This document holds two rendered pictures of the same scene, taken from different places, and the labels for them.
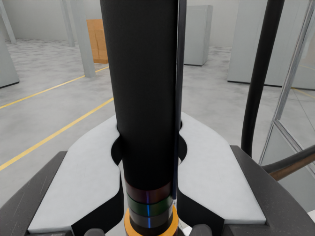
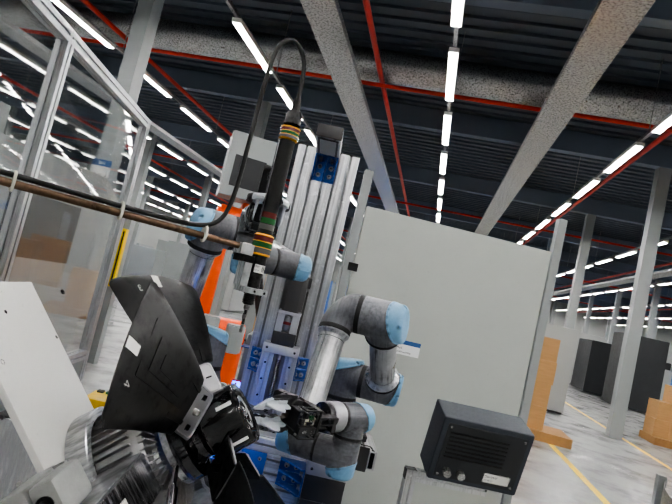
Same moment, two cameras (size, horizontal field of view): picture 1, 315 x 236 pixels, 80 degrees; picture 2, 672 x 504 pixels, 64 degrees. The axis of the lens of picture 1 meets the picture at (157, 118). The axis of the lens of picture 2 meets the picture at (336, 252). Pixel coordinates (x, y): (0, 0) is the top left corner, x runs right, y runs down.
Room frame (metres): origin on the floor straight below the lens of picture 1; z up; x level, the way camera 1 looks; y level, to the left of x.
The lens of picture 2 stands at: (1.24, -0.10, 1.48)
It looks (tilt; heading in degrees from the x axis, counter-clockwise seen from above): 4 degrees up; 167
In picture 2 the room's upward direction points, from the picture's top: 13 degrees clockwise
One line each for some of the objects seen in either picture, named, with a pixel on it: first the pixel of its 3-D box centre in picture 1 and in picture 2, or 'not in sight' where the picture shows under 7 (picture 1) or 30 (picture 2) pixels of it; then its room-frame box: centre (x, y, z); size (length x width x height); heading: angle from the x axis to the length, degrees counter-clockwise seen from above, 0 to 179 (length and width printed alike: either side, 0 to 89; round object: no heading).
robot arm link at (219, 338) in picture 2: not in sight; (208, 343); (-0.73, -0.02, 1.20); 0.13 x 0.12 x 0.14; 105
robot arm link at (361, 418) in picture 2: not in sight; (352, 418); (-0.12, 0.36, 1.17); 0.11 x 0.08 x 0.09; 118
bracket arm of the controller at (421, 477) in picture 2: not in sight; (445, 480); (-0.16, 0.69, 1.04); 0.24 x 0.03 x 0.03; 81
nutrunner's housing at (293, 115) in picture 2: not in sight; (273, 200); (0.10, 0.01, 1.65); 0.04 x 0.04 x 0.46
